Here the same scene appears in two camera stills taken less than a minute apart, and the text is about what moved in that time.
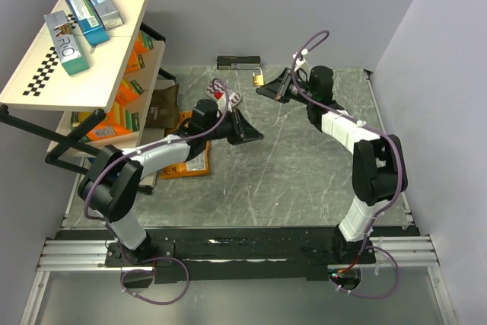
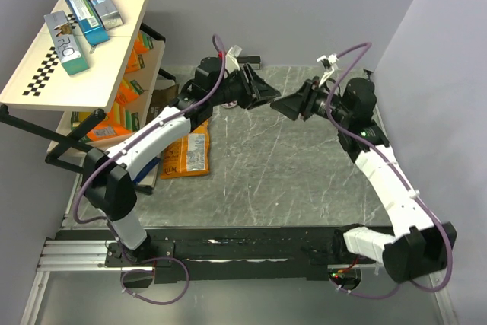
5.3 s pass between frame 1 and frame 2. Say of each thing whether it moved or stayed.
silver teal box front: stayed
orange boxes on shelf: stayed
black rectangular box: stayed
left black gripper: moved
